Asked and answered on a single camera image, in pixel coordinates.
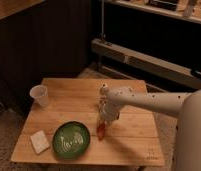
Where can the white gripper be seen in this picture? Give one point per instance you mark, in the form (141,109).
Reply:
(107,118)

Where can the red pepper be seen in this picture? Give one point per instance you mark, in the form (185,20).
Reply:
(101,131)

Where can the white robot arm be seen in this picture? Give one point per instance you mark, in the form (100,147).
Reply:
(185,106)

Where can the small white figurine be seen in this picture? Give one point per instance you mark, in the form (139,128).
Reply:
(103,92)

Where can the green ceramic plate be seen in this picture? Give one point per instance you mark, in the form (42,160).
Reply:
(71,140)

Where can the wooden table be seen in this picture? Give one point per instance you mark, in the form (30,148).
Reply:
(132,140)

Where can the clear plastic cup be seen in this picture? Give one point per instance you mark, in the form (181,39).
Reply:
(40,95)

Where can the white sponge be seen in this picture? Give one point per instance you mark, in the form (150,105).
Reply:
(39,142)

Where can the vertical metal pole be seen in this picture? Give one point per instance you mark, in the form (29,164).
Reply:
(102,20)

